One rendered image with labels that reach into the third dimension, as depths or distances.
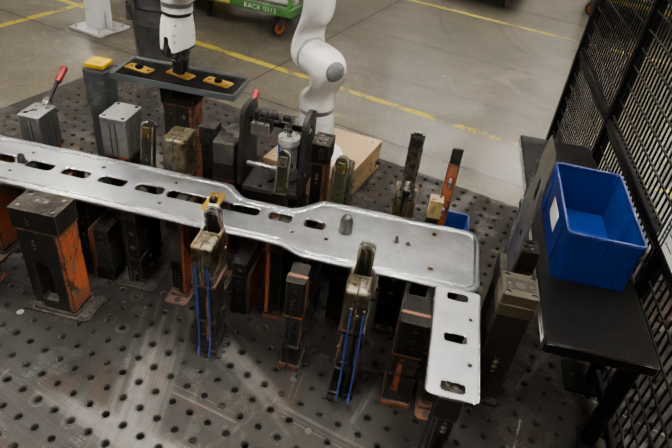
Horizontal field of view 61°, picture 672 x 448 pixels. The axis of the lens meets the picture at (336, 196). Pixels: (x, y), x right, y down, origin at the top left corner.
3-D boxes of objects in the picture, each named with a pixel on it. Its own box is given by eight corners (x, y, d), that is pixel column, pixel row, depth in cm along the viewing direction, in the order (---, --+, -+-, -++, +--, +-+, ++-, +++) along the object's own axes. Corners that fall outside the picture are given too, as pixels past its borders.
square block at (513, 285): (462, 400, 138) (502, 293, 117) (463, 373, 144) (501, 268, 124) (495, 408, 137) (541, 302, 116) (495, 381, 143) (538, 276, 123)
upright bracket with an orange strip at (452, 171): (414, 296, 165) (452, 148, 137) (415, 293, 166) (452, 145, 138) (424, 298, 165) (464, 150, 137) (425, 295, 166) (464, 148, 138)
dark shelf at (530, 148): (540, 352, 113) (545, 342, 111) (517, 142, 186) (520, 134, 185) (655, 378, 110) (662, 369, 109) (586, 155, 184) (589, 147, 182)
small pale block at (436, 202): (405, 304, 162) (430, 200, 141) (406, 295, 165) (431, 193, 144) (417, 306, 162) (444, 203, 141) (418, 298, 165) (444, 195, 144)
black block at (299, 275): (270, 372, 139) (275, 285, 122) (283, 339, 147) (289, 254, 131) (302, 380, 138) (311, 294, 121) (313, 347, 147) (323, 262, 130)
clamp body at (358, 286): (318, 399, 134) (332, 293, 114) (329, 360, 144) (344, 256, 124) (355, 408, 133) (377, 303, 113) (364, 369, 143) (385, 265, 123)
